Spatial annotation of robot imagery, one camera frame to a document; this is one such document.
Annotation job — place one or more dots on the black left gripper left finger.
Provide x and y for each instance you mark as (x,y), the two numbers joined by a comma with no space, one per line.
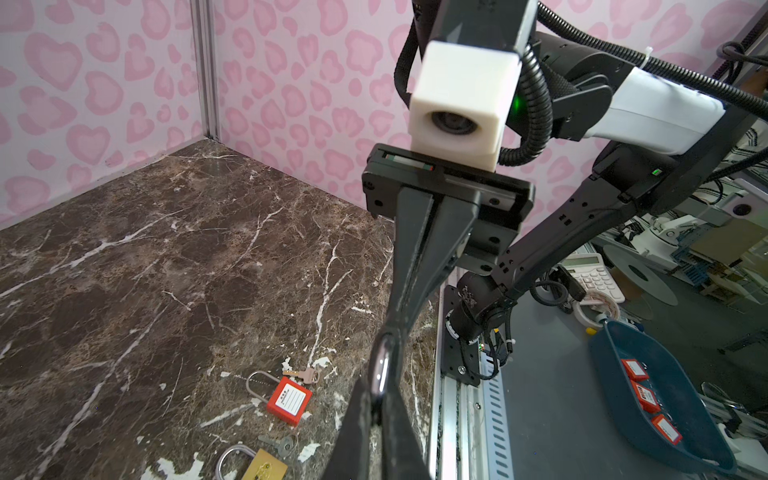
(350,458)

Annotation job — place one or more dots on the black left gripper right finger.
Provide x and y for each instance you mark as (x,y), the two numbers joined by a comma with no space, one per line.
(402,458)

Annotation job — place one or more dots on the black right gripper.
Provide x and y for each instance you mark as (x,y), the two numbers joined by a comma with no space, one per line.
(446,215)

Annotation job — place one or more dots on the red safety padlock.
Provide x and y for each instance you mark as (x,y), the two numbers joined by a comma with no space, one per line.
(288,400)

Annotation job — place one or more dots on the brass padlock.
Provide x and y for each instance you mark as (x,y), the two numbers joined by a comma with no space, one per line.
(262,465)

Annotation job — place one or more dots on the silver red-lock key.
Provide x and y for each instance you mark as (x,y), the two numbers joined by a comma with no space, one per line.
(307,376)

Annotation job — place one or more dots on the silver brass-lock key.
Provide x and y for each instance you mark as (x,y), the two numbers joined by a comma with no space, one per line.
(283,446)

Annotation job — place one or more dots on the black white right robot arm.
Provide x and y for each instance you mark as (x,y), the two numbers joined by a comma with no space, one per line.
(666,130)

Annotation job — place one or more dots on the white desk calculator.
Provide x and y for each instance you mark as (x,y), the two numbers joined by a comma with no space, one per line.
(592,274)

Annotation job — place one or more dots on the red padlock in bin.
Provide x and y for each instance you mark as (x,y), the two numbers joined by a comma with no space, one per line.
(646,398)
(663,424)
(634,370)

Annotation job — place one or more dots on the dark teal plastic bin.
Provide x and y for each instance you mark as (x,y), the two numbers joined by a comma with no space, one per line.
(703,449)

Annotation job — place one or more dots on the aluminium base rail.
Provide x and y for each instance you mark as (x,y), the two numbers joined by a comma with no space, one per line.
(468,436)

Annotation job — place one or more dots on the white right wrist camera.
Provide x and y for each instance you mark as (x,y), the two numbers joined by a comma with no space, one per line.
(470,70)

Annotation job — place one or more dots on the aluminium corner frame post right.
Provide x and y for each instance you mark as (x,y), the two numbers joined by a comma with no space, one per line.
(203,34)

